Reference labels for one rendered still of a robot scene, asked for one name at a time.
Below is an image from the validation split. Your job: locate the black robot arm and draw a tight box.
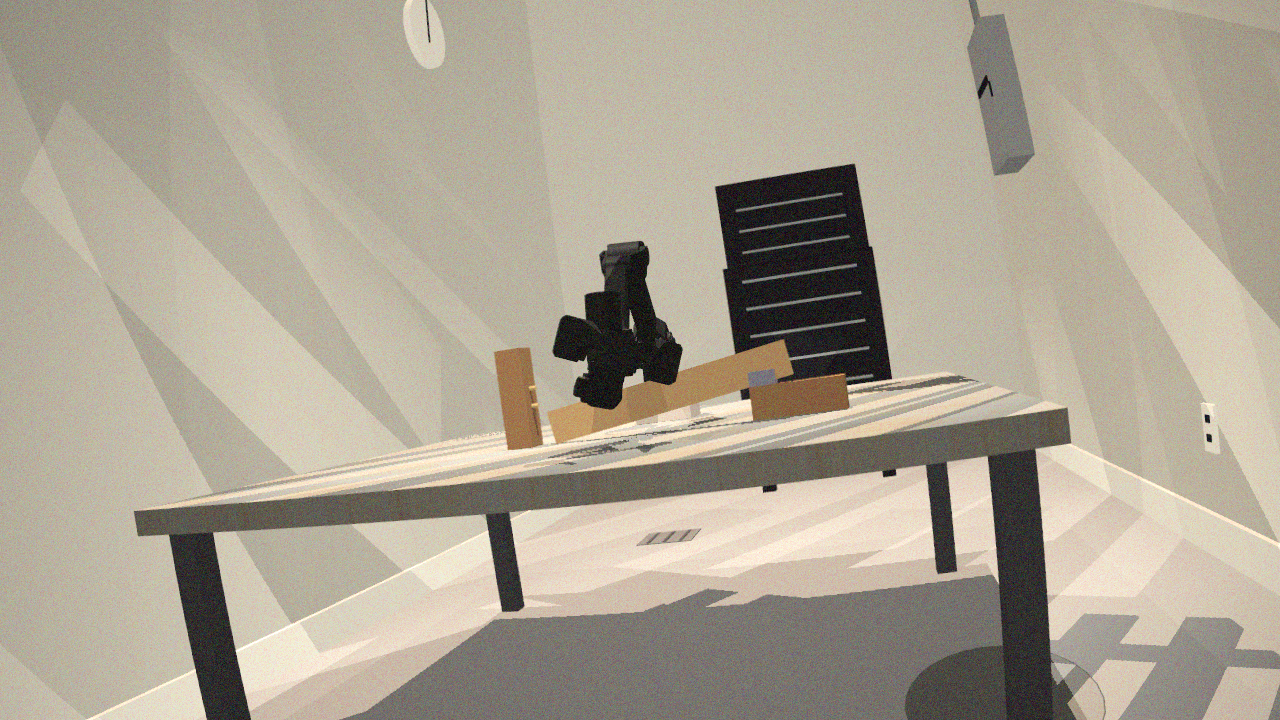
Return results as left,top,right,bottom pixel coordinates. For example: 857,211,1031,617
573,241,676,410

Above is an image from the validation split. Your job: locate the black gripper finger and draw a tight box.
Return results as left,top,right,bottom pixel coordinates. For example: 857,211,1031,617
646,338,673,380
564,318,602,361

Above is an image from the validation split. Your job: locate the long wooden rail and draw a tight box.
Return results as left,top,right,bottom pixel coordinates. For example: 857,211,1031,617
548,340,794,445

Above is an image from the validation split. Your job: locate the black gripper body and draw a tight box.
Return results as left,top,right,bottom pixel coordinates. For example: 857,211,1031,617
552,315,684,386

